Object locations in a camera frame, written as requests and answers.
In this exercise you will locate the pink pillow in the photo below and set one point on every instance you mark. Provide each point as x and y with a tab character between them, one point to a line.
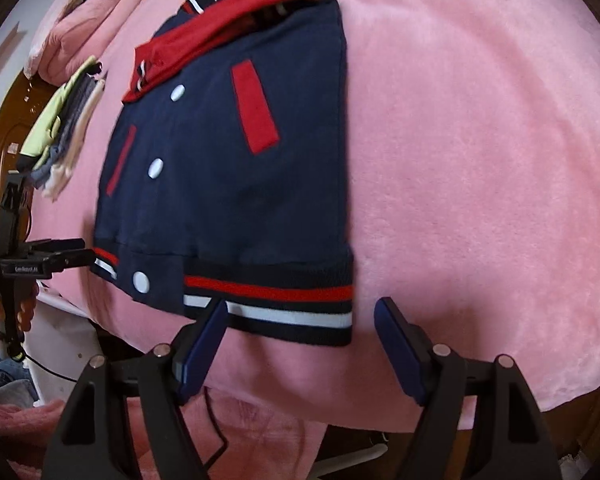
71	31

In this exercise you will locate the navy red varsity jacket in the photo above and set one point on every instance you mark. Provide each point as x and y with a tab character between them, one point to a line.
226	173

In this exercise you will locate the brown wooden headboard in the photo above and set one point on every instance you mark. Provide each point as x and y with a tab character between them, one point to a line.
21	107

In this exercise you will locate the blue folded jeans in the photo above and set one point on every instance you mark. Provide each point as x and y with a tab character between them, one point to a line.
62	135

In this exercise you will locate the light green folded garment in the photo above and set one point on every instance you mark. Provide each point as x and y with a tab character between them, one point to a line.
61	107

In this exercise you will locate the pink fleece bed blanket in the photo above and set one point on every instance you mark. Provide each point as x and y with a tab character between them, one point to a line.
474	155

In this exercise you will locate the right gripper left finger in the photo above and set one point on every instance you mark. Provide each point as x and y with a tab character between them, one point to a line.
93	438

